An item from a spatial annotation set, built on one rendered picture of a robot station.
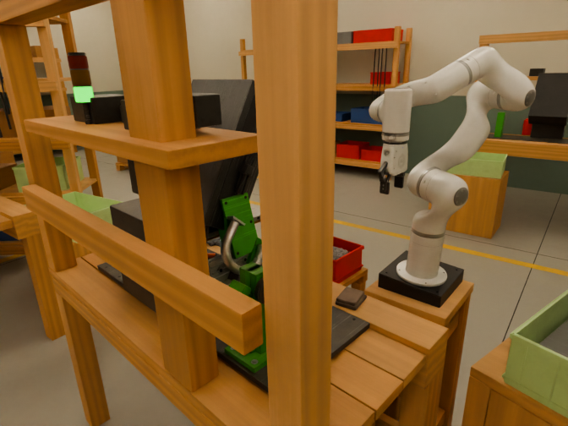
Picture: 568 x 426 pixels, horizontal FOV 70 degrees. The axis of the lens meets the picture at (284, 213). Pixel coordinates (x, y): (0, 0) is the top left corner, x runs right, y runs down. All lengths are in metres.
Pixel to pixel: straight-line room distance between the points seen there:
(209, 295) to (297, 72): 0.45
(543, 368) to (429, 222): 0.55
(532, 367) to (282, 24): 1.13
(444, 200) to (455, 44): 5.35
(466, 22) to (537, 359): 5.72
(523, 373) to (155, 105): 1.20
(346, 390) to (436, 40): 6.03
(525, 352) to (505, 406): 0.20
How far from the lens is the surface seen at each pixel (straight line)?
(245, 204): 1.43
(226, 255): 1.34
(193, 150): 0.83
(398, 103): 1.30
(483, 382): 1.48
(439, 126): 6.78
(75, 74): 1.32
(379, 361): 1.27
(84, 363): 2.25
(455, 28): 6.72
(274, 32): 0.61
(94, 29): 11.47
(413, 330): 1.38
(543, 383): 1.39
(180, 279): 0.88
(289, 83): 0.59
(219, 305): 0.79
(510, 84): 1.57
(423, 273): 1.63
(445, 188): 1.46
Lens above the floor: 1.68
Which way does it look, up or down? 20 degrees down
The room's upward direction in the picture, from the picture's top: 1 degrees counter-clockwise
